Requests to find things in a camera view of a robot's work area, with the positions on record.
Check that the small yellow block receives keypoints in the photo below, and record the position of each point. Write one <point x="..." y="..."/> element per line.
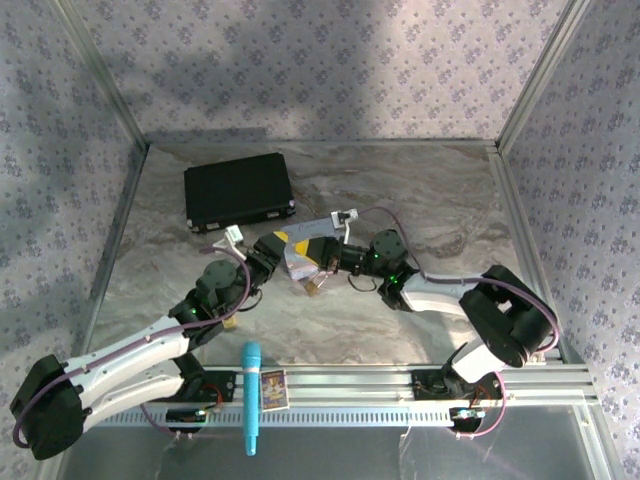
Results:
<point x="230" y="323"/>

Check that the black hard case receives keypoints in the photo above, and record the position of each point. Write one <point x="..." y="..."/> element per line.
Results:
<point x="237" y="192"/>

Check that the blue marker pen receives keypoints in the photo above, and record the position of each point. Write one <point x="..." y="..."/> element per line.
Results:
<point x="251" y="395"/>

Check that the small picture card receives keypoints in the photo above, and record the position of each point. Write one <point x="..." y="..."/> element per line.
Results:
<point x="275" y="390"/>

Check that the black left control board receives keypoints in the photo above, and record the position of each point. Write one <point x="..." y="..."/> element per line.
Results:
<point x="186" y="416"/>

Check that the black control board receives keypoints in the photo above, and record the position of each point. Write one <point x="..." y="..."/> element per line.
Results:
<point x="186" y="416"/>
<point x="466" y="416"/>

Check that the black right control board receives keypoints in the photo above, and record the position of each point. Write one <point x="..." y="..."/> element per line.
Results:
<point x="466" y="416"/>

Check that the aluminium frame back rail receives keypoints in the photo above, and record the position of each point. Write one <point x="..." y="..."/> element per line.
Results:
<point x="325" y="143"/>

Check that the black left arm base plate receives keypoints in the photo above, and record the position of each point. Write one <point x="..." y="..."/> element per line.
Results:
<point x="225" y="385"/>

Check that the aluminium frame floor rail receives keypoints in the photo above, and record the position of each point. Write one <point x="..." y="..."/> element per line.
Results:
<point x="112" y="250"/>
<point x="525" y="240"/>

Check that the aluminium front frame rail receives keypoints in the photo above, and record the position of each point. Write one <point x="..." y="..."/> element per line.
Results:
<point x="350" y="382"/>

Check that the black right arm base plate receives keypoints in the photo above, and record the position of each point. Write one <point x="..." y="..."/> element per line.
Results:
<point x="430" y="385"/>

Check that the aluminium frame post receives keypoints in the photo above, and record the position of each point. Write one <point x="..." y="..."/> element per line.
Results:
<point x="542" y="75"/>
<point x="100" y="75"/>

